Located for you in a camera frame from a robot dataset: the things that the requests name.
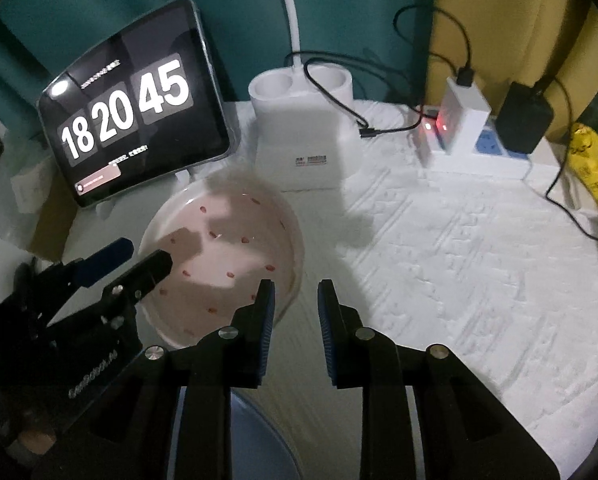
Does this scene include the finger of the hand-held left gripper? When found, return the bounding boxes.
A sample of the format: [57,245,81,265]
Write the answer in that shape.
[71,237,136,288]
[101,249,174,322]

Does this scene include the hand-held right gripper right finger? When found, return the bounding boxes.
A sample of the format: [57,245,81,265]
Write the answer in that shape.
[317,279,562,480]

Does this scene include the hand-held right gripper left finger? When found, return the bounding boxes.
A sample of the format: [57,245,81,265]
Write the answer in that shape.
[31,279,277,480]

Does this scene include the pink dotted dish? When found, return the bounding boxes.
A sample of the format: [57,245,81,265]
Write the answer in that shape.
[138,176,306,351]

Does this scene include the large blue plate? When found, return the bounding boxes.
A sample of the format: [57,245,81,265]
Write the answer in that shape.
[171,385,300,480]

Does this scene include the person's left hand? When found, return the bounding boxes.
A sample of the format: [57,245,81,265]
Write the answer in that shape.
[16,427,57,456]

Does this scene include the cardboard box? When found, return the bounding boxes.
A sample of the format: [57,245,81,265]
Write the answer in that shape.
[11,170,77,256]

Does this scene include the white textured tablecloth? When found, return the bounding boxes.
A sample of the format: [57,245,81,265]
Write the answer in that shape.
[0,100,598,480]

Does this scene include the tablet showing clock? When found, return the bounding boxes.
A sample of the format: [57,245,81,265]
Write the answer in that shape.
[36,0,234,209]

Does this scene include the white desk lamp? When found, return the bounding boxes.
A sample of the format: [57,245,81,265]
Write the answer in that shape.
[248,0,354,192]

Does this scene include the white power strip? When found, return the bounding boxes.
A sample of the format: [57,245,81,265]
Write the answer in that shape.
[416,105,537,181]

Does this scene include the teal curtain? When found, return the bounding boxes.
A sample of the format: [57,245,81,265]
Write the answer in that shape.
[0,0,436,176]

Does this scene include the black power adapter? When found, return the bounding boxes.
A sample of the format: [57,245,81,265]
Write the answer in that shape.
[495,82,554,154]

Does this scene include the yellow packet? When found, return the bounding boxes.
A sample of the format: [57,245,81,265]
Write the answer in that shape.
[564,122,598,223]

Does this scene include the yellow curtain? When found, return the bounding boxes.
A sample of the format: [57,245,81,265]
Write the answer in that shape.
[424,0,598,126]

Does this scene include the black lamp cable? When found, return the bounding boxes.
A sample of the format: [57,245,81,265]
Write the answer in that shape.
[284,51,426,139]

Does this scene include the black adapter cable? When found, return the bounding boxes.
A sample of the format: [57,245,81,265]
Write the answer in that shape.
[529,76,598,257]

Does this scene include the black charger cable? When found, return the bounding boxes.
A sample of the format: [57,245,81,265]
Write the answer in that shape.
[394,5,477,88]

